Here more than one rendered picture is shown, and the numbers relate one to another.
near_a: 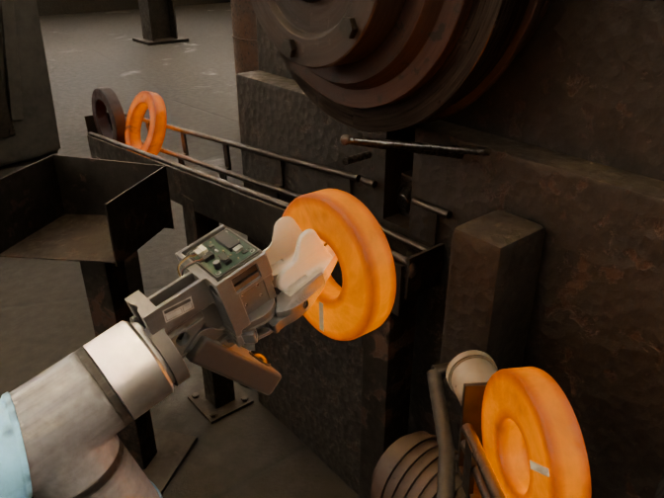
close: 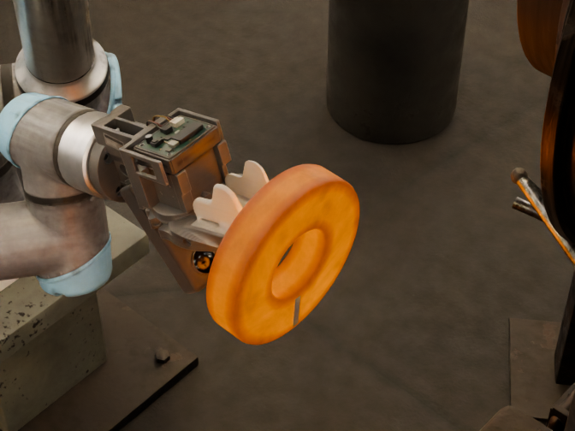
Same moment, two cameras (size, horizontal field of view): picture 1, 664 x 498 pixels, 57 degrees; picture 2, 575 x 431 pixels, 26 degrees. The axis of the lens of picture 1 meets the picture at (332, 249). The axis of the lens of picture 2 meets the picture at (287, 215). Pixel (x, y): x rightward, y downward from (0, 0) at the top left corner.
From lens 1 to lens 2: 0.94 m
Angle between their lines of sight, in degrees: 66
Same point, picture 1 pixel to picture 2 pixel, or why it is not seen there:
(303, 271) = (218, 220)
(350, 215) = (246, 211)
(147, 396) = (72, 179)
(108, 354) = (76, 127)
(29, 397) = (41, 109)
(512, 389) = not seen: outside the picture
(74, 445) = (31, 160)
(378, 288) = (211, 292)
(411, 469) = not seen: outside the picture
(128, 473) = (62, 218)
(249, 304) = (163, 196)
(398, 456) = not seen: outside the picture
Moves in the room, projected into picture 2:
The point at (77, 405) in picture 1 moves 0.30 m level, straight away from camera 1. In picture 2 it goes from (41, 138) to (302, 24)
